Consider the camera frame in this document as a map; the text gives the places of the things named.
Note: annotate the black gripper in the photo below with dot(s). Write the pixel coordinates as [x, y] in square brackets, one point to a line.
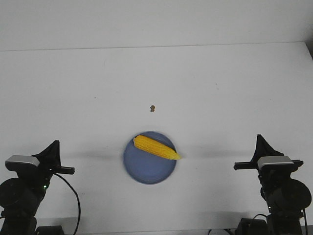
[263, 149]
[50, 162]

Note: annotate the blue round plate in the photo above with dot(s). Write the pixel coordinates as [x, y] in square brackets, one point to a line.
[145, 167]

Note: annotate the yellow corn cob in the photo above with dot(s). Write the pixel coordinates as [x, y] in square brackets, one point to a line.
[154, 147]

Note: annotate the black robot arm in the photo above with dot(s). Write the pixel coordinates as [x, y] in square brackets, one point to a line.
[286, 198]
[21, 196]

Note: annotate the white object at table edge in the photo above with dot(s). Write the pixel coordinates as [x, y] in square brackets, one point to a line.
[218, 232]

